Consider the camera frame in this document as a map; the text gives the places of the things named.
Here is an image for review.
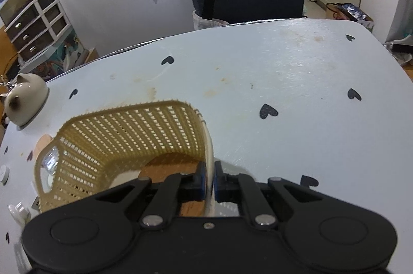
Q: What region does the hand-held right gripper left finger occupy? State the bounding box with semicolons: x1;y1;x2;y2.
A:
93;161;207;228

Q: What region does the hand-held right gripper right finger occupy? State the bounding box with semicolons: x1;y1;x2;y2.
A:
213;160;324;228

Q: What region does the beige plastic woven basket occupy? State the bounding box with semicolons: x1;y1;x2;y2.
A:
34;99;215;217

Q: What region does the white printed fabric bag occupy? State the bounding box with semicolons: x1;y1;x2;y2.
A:
193;11;232;31

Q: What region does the round wooden lid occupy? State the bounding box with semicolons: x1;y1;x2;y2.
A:
34;134;54;162

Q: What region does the colourful printed board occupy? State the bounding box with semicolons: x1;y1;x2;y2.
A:
35;29;98;81

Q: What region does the cream pig-shaped teapot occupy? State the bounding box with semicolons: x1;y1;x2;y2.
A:
0;74;50;129

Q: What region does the patterned shopping bag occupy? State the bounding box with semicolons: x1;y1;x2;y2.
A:
325;2;374;33

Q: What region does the white drawer unit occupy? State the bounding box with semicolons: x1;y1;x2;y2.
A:
4;0;73;68

